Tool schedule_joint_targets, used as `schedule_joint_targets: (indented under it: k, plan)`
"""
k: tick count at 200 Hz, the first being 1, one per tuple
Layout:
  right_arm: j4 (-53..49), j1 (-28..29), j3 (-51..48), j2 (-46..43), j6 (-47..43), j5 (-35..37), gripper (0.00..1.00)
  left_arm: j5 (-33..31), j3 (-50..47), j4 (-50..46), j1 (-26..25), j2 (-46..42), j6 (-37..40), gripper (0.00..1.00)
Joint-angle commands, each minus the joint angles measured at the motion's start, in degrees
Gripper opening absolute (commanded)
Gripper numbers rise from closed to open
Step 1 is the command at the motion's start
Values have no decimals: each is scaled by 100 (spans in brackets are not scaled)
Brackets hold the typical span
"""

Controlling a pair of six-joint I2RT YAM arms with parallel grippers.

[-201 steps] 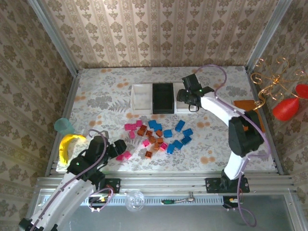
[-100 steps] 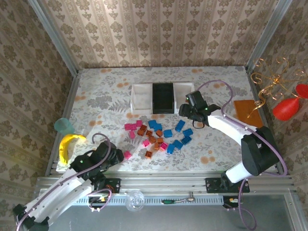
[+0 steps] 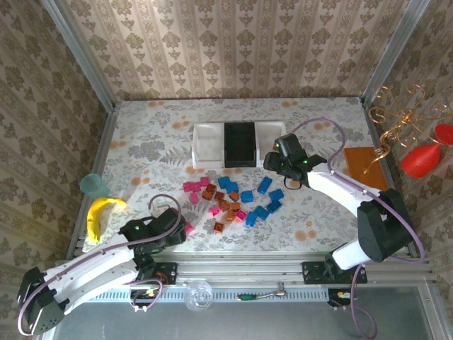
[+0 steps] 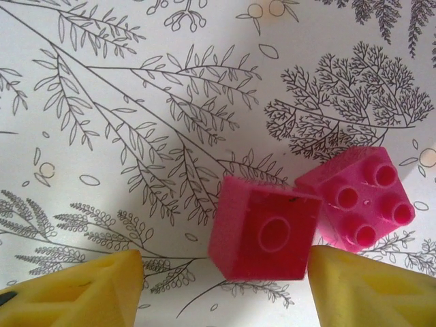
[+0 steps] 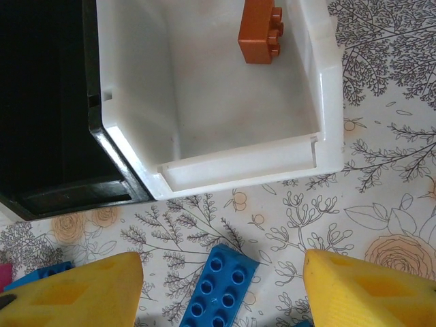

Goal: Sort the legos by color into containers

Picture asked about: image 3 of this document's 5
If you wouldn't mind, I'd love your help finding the aluminium frame post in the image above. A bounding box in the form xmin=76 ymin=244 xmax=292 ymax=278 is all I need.
xmin=39 ymin=0 xmax=117 ymax=111
xmin=360 ymin=0 xmax=431 ymax=107

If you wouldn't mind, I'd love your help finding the large red teardrop ornament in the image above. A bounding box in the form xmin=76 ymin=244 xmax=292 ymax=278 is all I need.
xmin=401 ymin=143 xmax=443 ymax=179

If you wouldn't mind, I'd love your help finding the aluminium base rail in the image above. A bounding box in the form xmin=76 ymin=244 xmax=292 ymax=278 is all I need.
xmin=55 ymin=251 xmax=435 ymax=285

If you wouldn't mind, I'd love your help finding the black plastic container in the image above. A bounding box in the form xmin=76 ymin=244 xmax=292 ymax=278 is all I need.
xmin=223 ymin=121 xmax=258 ymax=169

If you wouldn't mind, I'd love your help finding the white plastic container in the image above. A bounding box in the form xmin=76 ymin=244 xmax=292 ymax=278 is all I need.
xmin=254 ymin=121 xmax=288 ymax=167
xmin=192 ymin=122 xmax=227 ymax=168

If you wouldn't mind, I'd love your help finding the slotted grey cable duct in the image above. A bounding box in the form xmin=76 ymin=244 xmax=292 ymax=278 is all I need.
xmin=88 ymin=285 xmax=328 ymax=304

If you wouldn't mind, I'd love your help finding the orange wooden board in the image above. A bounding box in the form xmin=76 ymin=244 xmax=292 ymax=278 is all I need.
xmin=343 ymin=146 xmax=391 ymax=198

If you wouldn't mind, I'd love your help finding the aluminium table side rail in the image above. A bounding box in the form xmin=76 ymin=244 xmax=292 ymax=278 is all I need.
xmin=360 ymin=98 xmax=418 ymax=258
xmin=67 ymin=106 xmax=120 ymax=259

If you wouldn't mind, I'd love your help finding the clear glass bulb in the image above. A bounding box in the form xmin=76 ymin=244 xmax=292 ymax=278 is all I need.
xmin=183 ymin=278 xmax=214 ymax=313

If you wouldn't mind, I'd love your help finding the small red ornament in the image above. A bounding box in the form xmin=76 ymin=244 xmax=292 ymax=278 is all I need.
xmin=434 ymin=123 xmax=453 ymax=146

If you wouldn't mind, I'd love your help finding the black connector bracket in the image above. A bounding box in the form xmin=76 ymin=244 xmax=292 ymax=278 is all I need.
xmin=327 ymin=288 xmax=355 ymax=307
xmin=129 ymin=288 xmax=164 ymax=302

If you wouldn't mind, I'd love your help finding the teal plastic cup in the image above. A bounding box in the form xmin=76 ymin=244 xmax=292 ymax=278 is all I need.
xmin=79 ymin=173 xmax=111 ymax=199

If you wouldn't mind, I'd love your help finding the grey metal panel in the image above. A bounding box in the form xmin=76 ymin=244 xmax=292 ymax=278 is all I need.
xmin=35 ymin=283 xmax=447 ymax=340

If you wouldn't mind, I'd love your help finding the yellow banana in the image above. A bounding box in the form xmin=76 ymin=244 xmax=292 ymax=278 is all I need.
xmin=86 ymin=196 xmax=127 ymax=245

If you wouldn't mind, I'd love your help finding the gold wire ornament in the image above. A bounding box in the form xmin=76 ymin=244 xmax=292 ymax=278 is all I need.
xmin=363 ymin=83 xmax=453 ymax=174

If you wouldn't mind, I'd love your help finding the green handled tool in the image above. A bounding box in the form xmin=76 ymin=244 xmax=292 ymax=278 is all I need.
xmin=237 ymin=292 xmax=277 ymax=302

